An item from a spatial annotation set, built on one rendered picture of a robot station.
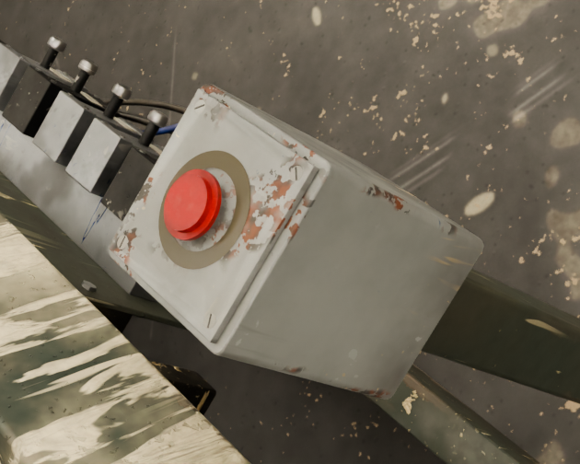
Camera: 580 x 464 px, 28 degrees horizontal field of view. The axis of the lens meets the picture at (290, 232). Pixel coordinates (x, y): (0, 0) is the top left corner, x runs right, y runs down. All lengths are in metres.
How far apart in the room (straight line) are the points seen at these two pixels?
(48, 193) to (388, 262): 0.47
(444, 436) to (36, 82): 0.64
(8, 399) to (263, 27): 1.33
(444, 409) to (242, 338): 0.81
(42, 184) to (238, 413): 0.84
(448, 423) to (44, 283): 0.65
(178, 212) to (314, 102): 1.27
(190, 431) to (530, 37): 1.07
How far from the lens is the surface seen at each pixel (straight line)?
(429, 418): 1.41
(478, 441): 1.38
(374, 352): 0.70
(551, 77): 1.67
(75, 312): 0.86
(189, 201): 0.63
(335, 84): 1.88
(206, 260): 0.63
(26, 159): 1.11
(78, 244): 1.01
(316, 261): 0.62
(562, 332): 0.92
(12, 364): 0.82
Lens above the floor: 1.37
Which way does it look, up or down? 48 degrees down
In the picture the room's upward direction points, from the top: 68 degrees counter-clockwise
